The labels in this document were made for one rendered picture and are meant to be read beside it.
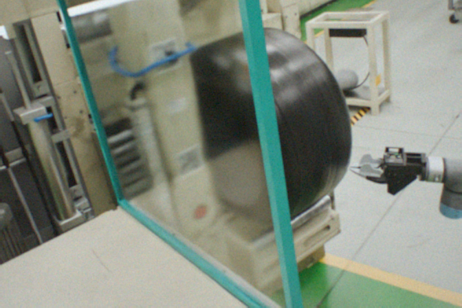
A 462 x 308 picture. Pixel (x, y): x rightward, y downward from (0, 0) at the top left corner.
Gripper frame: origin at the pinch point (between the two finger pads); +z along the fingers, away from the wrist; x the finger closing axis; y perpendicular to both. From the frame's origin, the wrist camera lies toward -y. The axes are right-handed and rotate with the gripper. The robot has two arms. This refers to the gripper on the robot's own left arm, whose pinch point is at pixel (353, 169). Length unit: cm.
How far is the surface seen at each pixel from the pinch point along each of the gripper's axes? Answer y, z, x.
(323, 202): -12.9, 8.4, 3.4
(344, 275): -122, -4, -33
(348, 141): 14.9, 2.3, 2.8
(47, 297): 42, 53, 69
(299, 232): -15.5, 15.2, 13.5
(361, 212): -140, -15, -86
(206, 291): 45, 26, 66
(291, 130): 27.5, 17.2, 12.0
